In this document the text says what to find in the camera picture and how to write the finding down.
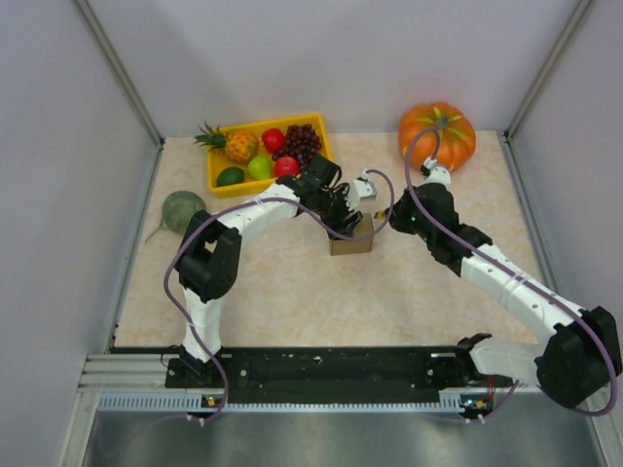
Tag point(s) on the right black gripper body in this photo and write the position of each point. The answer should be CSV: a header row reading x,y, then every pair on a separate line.
x,y
406,217

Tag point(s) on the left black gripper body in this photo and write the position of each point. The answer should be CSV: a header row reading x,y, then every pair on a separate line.
x,y
333,209

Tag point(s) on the brown cardboard express box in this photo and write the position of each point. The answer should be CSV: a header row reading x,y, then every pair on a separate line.
x,y
362,242

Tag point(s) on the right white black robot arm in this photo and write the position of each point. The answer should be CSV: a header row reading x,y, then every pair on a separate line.
x,y
576,351

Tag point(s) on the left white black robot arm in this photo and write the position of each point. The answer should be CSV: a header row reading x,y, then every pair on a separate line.
x,y
208,268

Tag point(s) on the red toy apple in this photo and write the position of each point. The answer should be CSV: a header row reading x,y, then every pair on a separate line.
x,y
286,166

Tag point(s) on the purple toy grapes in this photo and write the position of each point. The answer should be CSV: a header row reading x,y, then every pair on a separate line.
x,y
302,143

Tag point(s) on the green toy pear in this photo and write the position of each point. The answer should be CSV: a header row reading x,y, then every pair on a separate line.
x,y
260,168

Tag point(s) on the orange toy pumpkin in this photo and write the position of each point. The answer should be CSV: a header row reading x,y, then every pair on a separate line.
x,y
458,137

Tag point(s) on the red toy tomato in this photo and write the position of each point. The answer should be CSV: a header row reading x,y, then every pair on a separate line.
x,y
273,140

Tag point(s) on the green toy lime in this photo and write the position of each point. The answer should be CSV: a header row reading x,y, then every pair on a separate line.
x,y
230,176

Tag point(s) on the toy pineapple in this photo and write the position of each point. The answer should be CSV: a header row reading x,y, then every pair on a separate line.
x,y
237,145

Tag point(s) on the yellow plastic tray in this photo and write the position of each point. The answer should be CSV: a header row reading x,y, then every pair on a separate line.
x,y
321,171

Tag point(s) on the green toy melon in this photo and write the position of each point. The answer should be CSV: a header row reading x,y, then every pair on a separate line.
x,y
178,209

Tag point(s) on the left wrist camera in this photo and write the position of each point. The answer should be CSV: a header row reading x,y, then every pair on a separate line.
x,y
360,189

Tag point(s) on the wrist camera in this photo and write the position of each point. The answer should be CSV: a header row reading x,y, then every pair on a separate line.
x,y
435,173
360,189

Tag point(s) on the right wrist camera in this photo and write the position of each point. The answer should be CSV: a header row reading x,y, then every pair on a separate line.
x,y
435,173

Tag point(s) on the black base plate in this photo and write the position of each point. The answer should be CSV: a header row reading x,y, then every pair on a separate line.
x,y
320,393

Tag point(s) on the aluminium rail frame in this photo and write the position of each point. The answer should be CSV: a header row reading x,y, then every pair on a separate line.
x,y
121,372

